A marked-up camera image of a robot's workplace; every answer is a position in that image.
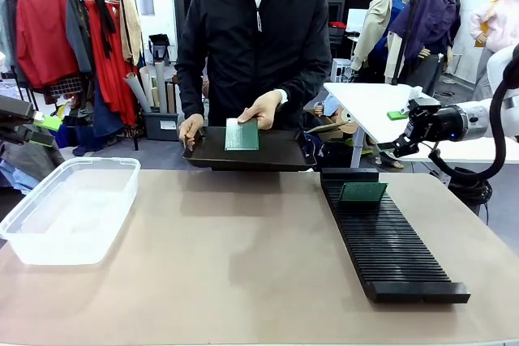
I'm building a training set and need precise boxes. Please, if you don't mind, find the black slotted PCB rack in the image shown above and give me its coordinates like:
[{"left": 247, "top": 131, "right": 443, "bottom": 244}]
[{"left": 320, "top": 167, "right": 472, "bottom": 305}]

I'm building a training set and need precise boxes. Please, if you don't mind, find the grey hanging garment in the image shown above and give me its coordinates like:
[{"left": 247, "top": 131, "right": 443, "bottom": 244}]
[{"left": 65, "top": 0, "right": 94, "bottom": 75}]

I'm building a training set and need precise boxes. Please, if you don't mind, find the person's right hand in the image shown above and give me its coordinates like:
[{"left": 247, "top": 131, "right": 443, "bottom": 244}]
[{"left": 178, "top": 113, "right": 205, "bottom": 152}]

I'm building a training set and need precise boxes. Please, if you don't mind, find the grey paper roll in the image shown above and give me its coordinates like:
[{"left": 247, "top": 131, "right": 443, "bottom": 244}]
[{"left": 122, "top": 71, "right": 152, "bottom": 114}]

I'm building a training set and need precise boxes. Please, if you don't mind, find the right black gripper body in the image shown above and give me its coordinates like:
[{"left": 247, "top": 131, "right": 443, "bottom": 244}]
[{"left": 404, "top": 97, "right": 444, "bottom": 147}]

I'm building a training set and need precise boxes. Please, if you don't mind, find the tall grey cardboard tube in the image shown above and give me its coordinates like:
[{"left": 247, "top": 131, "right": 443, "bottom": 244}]
[{"left": 153, "top": 60, "right": 169, "bottom": 114}]

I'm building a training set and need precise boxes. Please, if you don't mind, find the mannequin in purple jacket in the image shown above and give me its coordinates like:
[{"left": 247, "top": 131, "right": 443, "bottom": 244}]
[{"left": 388, "top": 0, "right": 462, "bottom": 96}]

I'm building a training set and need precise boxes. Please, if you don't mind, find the beige hanging garment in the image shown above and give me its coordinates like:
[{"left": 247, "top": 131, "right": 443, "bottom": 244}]
[{"left": 118, "top": 0, "right": 144, "bottom": 66}]

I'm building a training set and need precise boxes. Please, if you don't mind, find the dark grey storage bin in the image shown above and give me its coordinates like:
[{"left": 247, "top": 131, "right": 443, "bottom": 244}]
[{"left": 140, "top": 109, "right": 181, "bottom": 142}]

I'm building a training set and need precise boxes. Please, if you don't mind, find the mannequin in beige coat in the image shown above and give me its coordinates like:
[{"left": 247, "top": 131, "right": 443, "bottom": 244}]
[{"left": 350, "top": 0, "right": 407, "bottom": 84}]

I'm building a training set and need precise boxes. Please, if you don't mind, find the red jacket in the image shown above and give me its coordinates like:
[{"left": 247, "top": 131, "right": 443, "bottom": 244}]
[{"left": 15, "top": 0, "right": 80, "bottom": 90}]

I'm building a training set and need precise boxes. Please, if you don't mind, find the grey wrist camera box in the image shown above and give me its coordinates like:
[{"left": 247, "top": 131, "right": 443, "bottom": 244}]
[{"left": 407, "top": 86, "right": 442, "bottom": 109}]

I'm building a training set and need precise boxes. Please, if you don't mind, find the person's right forearm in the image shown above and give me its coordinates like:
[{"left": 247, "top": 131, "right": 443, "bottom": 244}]
[{"left": 175, "top": 49, "right": 208, "bottom": 119}]

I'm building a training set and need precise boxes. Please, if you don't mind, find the person's left hand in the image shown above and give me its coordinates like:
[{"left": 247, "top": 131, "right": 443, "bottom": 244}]
[{"left": 237, "top": 90, "right": 285, "bottom": 131}]

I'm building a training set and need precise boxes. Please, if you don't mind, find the brown cardboard box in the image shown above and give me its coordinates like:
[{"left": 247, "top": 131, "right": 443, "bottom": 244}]
[{"left": 304, "top": 105, "right": 358, "bottom": 139}]

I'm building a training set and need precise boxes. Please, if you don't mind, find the black cable coil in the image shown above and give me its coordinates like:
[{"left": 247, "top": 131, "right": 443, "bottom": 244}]
[{"left": 447, "top": 175, "right": 494, "bottom": 206}]

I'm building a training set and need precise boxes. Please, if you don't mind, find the person in black jacket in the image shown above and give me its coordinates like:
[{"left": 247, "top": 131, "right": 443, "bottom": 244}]
[{"left": 174, "top": 0, "right": 333, "bottom": 130}]

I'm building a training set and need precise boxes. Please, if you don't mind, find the red dress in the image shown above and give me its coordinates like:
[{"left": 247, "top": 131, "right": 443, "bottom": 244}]
[{"left": 84, "top": 0, "right": 138, "bottom": 126}]

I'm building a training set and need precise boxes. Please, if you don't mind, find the grey clothes pile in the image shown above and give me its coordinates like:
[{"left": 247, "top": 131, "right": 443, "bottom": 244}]
[{"left": 0, "top": 141, "right": 66, "bottom": 194}]

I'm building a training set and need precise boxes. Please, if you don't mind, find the white table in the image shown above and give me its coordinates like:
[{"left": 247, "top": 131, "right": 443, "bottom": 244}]
[{"left": 323, "top": 82, "right": 519, "bottom": 169}]

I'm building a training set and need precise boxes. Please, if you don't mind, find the clear plastic box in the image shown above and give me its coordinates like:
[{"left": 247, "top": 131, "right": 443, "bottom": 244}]
[{"left": 0, "top": 156, "right": 142, "bottom": 266}]

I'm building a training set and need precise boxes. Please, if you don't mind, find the green PCB board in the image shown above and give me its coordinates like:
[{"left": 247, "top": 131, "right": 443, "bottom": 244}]
[
  {"left": 338, "top": 182, "right": 389, "bottom": 205},
  {"left": 224, "top": 117, "right": 260, "bottom": 152}
]

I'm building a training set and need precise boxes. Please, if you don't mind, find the mannequin in pink top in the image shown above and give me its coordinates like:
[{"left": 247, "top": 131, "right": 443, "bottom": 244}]
[{"left": 465, "top": 0, "right": 519, "bottom": 92}]

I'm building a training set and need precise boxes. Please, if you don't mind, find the black tripod stand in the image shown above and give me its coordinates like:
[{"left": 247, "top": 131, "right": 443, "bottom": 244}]
[{"left": 390, "top": 0, "right": 422, "bottom": 86}]

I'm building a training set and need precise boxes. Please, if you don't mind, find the black scarf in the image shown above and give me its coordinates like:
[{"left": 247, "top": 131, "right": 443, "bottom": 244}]
[{"left": 93, "top": 0, "right": 118, "bottom": 60}]

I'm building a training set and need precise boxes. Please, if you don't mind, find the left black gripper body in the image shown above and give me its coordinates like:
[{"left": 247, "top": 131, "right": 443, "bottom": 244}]
[{"left": 0, "top": 94, "right": 36, "bottom": 144}]

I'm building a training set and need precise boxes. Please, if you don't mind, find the person's left forearm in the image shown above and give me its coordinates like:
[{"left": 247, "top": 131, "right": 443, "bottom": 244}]
[{"left": 279, "top": 41, "right": 333, "bottom": 109}]

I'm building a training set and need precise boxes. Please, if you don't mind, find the black plastic tray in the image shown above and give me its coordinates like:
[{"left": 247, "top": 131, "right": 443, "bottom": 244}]
[{"left": 182, "top": 125, "right": 318, "bottom": 173}]

